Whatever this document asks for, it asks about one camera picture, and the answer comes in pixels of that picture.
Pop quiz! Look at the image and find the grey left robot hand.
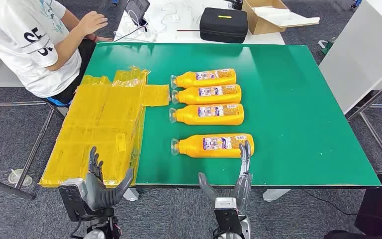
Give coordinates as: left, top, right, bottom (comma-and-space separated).
85, 146, 135, 212

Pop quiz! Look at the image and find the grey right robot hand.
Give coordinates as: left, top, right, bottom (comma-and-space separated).
198, 140, 253, 217

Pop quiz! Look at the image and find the person's right hand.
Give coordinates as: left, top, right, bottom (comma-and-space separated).
78, 10, 108, 36

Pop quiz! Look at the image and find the orange detergent bottle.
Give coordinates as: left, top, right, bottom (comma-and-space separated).
169, 103, 245, 126
170, 68, 237, 89
171, 84, 242, 106
171, 133, 255, 159

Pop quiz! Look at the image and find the white table foot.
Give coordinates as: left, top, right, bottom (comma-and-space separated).
122, 188, 140, 203
263, 188, 292, 203

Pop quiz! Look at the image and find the dark tablet on stand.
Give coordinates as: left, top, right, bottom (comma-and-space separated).
125, 0, 151, 26

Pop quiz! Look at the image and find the yellow taped cardboard sheet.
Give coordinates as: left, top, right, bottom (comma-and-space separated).
38, 66, 172, 189

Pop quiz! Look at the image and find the person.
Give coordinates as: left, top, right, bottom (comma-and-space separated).
0, 0, 114, 107

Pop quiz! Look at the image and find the blue chair seat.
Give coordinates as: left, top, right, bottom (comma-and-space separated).
44, 96, 71, 108

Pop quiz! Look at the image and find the clear plastic lid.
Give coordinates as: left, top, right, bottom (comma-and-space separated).
8, 169, 33, 187

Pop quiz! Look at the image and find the black carrying case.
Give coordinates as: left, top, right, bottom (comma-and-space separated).
199, 7, 249, 44

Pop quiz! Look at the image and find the black device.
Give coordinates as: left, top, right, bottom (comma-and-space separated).
224, 0, 244, 10

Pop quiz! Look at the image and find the brown cardboard box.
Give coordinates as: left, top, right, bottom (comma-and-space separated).
242, 0, 290, 36

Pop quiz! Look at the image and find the white foam sheet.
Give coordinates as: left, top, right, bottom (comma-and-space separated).
253, 6, 320, 28

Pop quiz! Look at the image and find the black charging cable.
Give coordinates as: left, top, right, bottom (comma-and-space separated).
114, 23, 148, 42

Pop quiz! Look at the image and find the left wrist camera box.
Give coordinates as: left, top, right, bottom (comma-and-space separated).
58, 178, 90, 222

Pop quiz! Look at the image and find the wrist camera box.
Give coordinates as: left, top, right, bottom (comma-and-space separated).
58, 178, 90, 222
213, 197, 244, 236

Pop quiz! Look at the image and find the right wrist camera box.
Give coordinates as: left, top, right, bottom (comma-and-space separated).
213, 197, 244, 236

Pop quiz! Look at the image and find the black floor cable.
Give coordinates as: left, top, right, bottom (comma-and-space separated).
301, 188, 359, 217

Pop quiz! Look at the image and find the metal stand frame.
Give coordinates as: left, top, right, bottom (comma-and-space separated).
0, 101, 58, 201
346, 74, 382, 180

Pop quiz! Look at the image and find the green floor bracket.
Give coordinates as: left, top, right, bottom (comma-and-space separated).
318, 37, 337, 55

